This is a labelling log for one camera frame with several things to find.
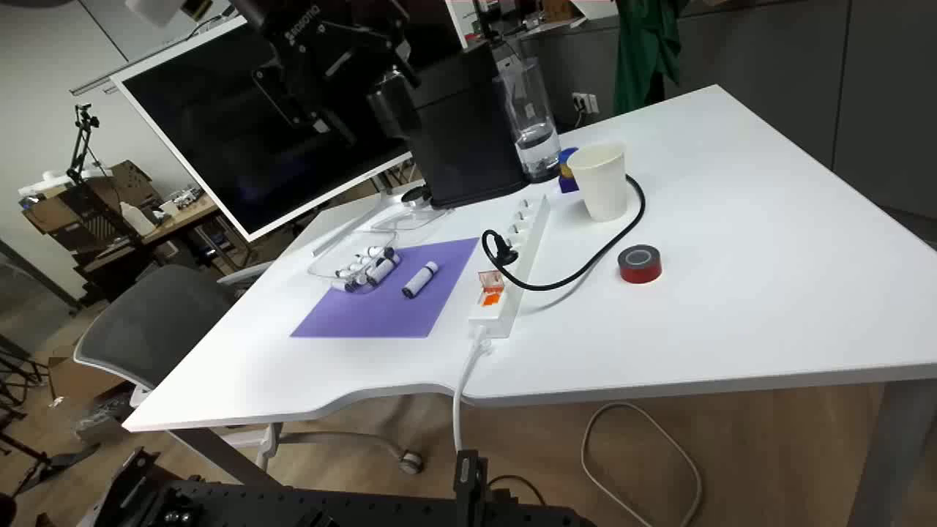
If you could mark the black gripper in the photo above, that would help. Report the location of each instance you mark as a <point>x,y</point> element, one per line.
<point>330,51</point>

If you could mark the white vial with black cap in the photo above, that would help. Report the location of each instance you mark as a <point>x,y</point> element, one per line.
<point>419,280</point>

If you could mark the large black monitor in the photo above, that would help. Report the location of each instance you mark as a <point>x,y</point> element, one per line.
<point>261,167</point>

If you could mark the black coffee machine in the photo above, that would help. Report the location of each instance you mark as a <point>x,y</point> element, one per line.
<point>456,127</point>

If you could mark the clear water tank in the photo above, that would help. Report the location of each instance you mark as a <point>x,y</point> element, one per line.
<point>531,119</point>

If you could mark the purple mat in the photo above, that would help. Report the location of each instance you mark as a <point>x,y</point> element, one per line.
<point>387,312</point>

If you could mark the black tripod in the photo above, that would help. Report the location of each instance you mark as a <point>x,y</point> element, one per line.
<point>85,123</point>

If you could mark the blue and yellow box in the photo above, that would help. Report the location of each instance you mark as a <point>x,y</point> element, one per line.
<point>567,173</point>

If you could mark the wooden shelf with clutter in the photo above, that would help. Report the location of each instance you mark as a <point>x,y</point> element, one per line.
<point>115,227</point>

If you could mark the white paper cup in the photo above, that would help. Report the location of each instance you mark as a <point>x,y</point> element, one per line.
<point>602,179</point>

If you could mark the white power strip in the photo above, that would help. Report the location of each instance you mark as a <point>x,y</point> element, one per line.
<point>520,231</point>

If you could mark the grey office chair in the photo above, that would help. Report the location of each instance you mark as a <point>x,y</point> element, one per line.
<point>150,329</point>

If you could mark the green cloth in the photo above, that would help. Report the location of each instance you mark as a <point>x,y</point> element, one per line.
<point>649,44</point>

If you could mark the red tape roll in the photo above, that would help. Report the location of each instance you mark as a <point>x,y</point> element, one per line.
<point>640,264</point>

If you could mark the white table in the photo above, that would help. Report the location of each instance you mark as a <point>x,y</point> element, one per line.
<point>775,272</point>

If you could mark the black perforated rail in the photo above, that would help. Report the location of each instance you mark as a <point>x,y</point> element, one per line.
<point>147,495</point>

